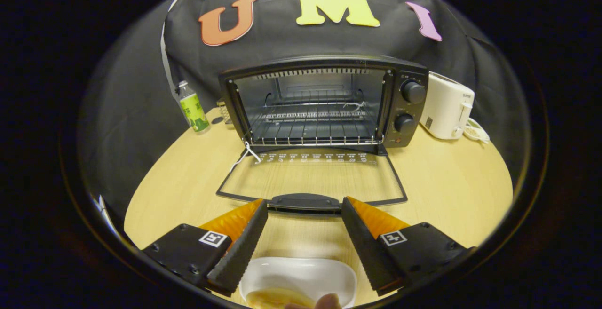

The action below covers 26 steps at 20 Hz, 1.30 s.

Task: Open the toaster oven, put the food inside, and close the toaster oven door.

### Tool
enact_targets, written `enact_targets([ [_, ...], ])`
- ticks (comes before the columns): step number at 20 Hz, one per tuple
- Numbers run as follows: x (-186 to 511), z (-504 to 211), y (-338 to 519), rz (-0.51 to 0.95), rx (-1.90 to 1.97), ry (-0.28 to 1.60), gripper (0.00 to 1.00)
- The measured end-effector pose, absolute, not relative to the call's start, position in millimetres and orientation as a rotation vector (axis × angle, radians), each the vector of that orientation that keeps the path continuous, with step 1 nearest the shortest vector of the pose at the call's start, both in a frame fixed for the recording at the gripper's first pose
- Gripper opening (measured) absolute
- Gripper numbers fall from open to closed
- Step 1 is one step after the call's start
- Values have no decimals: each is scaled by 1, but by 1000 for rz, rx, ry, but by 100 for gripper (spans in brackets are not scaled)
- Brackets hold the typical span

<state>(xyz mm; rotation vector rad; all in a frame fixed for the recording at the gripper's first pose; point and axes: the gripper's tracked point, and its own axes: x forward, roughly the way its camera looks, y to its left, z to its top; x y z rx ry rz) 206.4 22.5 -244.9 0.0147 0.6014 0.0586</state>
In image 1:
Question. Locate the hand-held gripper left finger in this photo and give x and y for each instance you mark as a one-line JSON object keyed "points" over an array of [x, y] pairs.
{"points": [[242, 248]]}

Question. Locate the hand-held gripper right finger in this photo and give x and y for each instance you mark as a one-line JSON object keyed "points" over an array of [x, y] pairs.
{"points": [[364, 248]]}

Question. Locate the golden bread roll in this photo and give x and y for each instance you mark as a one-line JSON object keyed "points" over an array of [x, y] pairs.
{"points": [[277, 298]]}

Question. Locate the black toaster oven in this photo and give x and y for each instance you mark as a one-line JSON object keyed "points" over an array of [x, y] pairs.
{"points": [[405, 106]]}

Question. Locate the white pop-up toaster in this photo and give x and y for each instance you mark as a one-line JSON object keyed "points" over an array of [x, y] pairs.
{"points": [[444, 106]]}

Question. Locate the white plate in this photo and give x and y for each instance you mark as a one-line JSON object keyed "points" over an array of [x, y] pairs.
{"points": [[301, 273]]}

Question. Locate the small black cap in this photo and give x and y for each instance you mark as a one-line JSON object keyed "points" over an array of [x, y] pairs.
{"points": [[217, 121]]}

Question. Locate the green label drink bottle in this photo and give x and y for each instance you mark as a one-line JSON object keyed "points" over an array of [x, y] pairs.
{"points": [[194, 111]]}

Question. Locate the divided white snack dish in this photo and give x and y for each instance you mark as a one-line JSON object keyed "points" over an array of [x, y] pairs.
{"points": [[477, 132]]}

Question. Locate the black backdrop cloth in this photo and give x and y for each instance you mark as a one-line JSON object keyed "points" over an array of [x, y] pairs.
{"points": [[282, 41]]}

